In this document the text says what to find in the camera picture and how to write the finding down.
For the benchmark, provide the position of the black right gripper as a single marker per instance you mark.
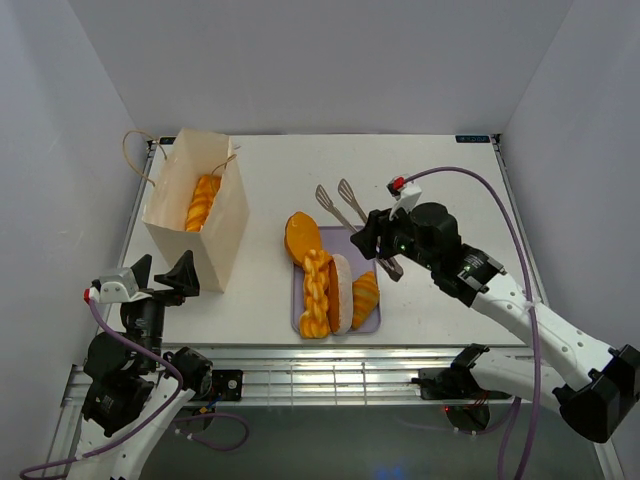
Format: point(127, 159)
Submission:
point(379, 224)

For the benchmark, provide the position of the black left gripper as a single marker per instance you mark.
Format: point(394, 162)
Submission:
point(184, 278)

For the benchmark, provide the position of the white sugared bread slice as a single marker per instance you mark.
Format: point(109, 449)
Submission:
point(340, 295)

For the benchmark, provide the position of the oval orange bread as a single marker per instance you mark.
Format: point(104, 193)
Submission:
point(301, 235)

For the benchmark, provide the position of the long twisted braided bread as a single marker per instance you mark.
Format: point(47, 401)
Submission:
point(202, 201)

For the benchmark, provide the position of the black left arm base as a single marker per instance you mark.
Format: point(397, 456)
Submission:
point(221, 385)

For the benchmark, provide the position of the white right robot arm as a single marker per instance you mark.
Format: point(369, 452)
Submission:
point(599, 383)

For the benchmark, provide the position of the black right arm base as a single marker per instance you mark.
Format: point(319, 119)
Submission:
point(452, 384)

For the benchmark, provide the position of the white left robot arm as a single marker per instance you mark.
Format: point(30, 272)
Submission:
point(136, 389)

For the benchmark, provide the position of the beige paper bag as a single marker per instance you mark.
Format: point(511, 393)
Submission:
point(196, 153)

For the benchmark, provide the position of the small striped croissant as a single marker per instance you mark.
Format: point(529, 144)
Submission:
point(365, 298)

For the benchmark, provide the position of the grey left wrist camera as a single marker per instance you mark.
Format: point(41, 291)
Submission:
point(117, 286)

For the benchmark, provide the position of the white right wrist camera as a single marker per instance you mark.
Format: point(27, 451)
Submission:
point(406, 194)

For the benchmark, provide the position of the aluminium frame rail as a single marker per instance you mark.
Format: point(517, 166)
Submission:
point(337, 180)

